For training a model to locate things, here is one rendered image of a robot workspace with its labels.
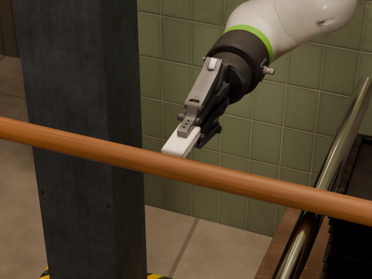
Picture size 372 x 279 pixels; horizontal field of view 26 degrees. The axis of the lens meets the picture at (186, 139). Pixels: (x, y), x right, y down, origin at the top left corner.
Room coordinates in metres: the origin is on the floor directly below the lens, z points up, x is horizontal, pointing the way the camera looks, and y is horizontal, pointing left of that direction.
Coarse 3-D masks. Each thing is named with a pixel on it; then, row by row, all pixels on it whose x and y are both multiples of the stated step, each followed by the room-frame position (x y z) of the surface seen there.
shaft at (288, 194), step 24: (0, 120) 0.93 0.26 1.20; (48, 144) 0.89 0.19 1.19; (72, 144) 0.88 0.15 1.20; (96, 144) 0.87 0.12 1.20; (120, 144) 0.87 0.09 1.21; (144, 168) 0.84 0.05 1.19; (168, 168) 0.83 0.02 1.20; (192, 168) 0.82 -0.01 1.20; (216, 168) 0.81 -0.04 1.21; (240, 192) 0.79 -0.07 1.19; (264, 192) 0.78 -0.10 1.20; (288, 192) 0.77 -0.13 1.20; (312, 192) 0.77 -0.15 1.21; (336, 216) 0.74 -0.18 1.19; (360, 216) 0.73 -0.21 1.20
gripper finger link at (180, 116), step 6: (228, 84) 1.02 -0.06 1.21; (222, 90) 1.00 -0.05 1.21; (228, 90) 1.02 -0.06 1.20; (210, 96) 0.98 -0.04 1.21; (216, 96) 0.98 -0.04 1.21; (222, 96) 1.00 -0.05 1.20; (198, 102) 0.97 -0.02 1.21; (210, 102) 0.97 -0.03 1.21; (216, 102) 0.98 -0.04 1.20; (204, 108) 0.95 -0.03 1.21; (210, 108) 0.97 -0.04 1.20; (180, 114) 0.94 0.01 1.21; (204, 114) 0.94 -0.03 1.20; (180, 120) 0.93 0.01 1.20; (198, 120) 0.92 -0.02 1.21
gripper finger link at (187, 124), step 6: (192, 102) 0.94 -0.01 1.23; (192, 108) 0.93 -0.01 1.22; (186, 114) 0.93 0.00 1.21; (192, 114) 0.93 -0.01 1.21; (198, 114) 0.93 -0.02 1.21; (186, 120) 0.92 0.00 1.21; (192, 120) 0.92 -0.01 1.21; (180, 126) 0.90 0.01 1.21; (186, 126) 0.90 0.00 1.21; (192, 126) 0.91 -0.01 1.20; (180, 132) 0.90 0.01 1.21; (186, 132) 0.89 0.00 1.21
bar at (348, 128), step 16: (368, 80) 1.09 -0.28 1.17; (352, 96) 1.05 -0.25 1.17; (368, 96) 1.05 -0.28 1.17; (352, 112) 0.99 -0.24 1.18; (352, 128) 0.96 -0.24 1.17; (336, 144) 0.91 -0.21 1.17; (352, 144) 0.93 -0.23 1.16; (336, 160) 0.88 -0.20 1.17; (320, 176) 0.84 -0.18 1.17; (336, 176) 0.85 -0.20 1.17; (304, 224) 0.74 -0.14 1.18; (320, 224) 0.76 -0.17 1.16; (288, 240) 0.72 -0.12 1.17; (304, 240) 0.72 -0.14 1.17; (288, 256) 0.69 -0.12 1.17; (304, 256) 0.69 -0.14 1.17; (288, 272) 0.66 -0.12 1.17
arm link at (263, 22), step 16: (256, 0) 1.21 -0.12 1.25; (272, 0) 1.18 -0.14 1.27; (240, 16) 1.19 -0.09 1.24; (256, 16) 1.18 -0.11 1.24; (272, 16) 1.16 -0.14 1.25; (224, 32) 1.15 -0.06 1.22; (256, 32) 1.14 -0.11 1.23; (272, 32) 1.15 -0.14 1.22; (272, 48) 1.14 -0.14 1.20; (288, 48) 1.16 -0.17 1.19
